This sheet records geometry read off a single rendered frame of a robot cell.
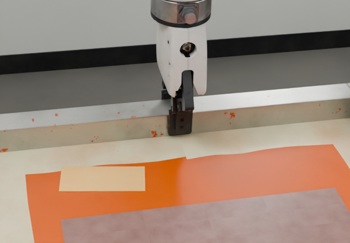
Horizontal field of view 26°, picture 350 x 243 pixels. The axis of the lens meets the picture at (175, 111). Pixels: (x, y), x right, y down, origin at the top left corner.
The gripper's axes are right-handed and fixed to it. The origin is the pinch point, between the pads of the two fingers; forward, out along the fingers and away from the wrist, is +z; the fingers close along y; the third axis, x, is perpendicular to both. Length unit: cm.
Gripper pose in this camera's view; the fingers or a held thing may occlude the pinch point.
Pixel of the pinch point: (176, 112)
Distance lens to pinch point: 102.7
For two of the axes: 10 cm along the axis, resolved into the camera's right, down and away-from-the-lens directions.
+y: -2.1, -5.6, 8.0
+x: -9.8, 0.9, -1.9
